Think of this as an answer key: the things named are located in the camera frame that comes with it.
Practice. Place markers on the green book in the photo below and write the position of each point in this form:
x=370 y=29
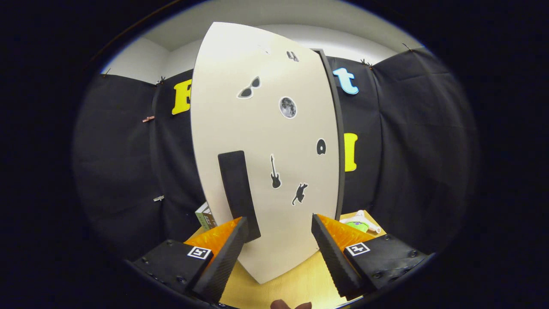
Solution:
x=201 y=216

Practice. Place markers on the black backdrop cloth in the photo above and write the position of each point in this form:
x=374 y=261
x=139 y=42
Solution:
x=411 y=150

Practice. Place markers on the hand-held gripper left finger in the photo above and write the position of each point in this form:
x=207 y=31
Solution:
x=223 y=262

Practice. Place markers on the red clip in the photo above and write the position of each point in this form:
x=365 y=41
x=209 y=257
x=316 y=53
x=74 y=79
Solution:
x=148 y=119

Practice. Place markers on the black clip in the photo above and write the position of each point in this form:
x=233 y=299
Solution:
x=366 y=63
x=161 y=80
x=106 y=72
x=406 y=46

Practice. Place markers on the grey cabinet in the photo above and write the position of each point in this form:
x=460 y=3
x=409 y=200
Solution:
x=339 y=111

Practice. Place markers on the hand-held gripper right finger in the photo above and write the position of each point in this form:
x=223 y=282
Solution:
x=332 y=257

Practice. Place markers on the white and green toy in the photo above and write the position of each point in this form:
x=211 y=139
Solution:
x=357 y=225

